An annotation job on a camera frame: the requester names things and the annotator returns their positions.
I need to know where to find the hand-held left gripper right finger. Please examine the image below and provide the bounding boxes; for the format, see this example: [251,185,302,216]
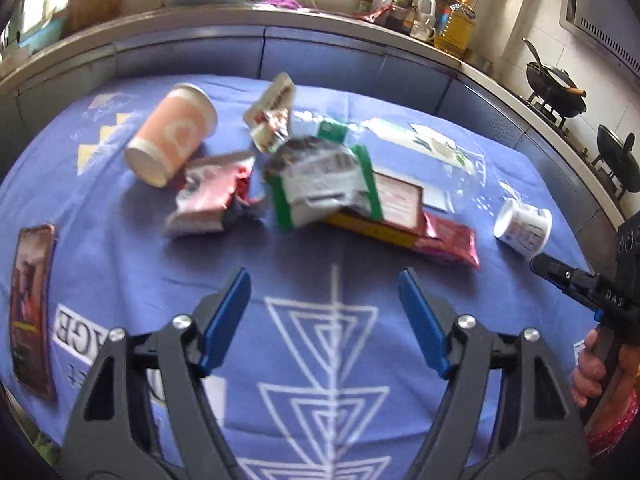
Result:
[397,267,596,480]

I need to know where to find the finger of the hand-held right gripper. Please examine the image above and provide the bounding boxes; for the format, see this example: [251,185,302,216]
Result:
[530,252,599,307]

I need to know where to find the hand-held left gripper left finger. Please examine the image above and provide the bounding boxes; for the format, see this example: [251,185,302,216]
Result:
[60,266,252,480]

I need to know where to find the beige snack pouch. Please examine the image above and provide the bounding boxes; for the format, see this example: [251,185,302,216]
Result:
[243,72,297,153]

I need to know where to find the person's right forearm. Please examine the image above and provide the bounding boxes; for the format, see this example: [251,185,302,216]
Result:
[585,385,640,461]

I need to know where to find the person's right hand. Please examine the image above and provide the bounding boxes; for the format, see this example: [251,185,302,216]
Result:
[571,328,608,409]

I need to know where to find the small white plastic cup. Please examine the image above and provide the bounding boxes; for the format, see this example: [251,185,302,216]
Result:
[493,196,553,260]

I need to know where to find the maroon snack wrapper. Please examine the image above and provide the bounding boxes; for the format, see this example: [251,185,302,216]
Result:
[412,210,481,269]

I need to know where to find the blue printed tablecloth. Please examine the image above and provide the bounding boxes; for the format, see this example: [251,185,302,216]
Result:
[0,74,598,480]

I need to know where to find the yellow and red box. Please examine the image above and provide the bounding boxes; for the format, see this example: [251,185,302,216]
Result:
[322,172,426,250]

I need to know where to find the black pot with lid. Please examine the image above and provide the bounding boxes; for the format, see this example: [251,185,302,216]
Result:
[592,125,640,201]

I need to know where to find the red snack wrapper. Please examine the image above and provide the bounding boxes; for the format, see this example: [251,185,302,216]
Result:
[164,152,263,237]

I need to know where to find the gas stove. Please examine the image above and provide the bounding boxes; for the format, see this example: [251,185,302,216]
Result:
[520,92,640,211]

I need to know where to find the green and white wrapper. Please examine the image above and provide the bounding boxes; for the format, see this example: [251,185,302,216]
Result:
[263,136,385,232]

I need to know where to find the clear plastic bottle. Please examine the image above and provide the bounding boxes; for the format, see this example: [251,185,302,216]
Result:
[292,110,487,213]

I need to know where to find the black wok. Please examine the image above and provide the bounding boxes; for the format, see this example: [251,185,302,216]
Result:
[522,37,588,118]

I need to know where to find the pink paper cup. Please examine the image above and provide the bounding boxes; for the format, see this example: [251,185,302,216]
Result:
[125,82,219,188]

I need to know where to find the brown snack wrapper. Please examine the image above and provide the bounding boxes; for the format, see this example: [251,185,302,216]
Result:
[9,224,58,401]

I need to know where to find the steel range hood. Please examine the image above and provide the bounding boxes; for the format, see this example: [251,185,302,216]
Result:
[559,0,640,86]

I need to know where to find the yellow cooking oil bottle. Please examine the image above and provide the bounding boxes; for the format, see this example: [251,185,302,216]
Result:
[434,0,476,58]

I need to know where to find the grey kitchen counter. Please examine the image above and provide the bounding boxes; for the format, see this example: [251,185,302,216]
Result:
[0,0,640,241]

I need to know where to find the white plastic jug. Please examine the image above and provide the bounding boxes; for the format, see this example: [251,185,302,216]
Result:
[412,0,438,41]

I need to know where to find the kitchen window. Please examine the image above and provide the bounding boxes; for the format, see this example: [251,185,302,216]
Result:
[0,0,166,46]

